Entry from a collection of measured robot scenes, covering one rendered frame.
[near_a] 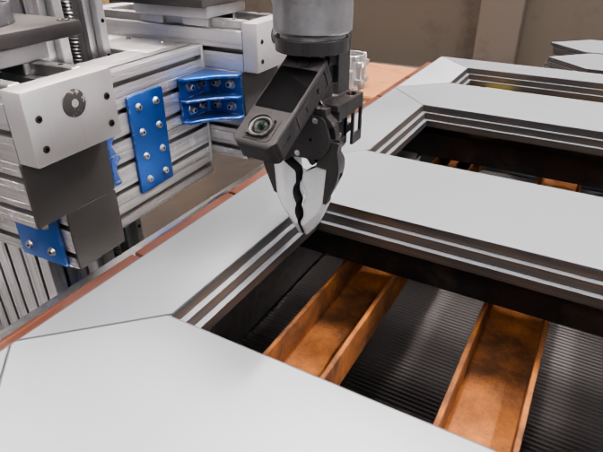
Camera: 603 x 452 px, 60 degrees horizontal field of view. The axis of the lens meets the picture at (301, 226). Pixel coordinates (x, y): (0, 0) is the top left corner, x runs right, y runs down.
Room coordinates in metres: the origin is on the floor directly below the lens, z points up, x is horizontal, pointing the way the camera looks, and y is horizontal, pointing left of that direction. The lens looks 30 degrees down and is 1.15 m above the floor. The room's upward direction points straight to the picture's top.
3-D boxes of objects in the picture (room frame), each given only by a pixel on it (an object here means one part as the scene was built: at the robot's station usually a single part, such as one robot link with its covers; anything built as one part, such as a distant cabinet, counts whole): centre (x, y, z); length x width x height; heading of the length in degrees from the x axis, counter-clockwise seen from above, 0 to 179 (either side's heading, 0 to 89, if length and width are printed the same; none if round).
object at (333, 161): (0.50, -0.02, 0.94); 0.05 x 0.02 x 0.09; 61
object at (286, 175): (0.54, 0.00, 0.89); 0.06 x 0.03 x 0.09; 151
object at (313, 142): (0.53, -0.01, 1.00); 0.09 x 0.08 x 0.12; 151
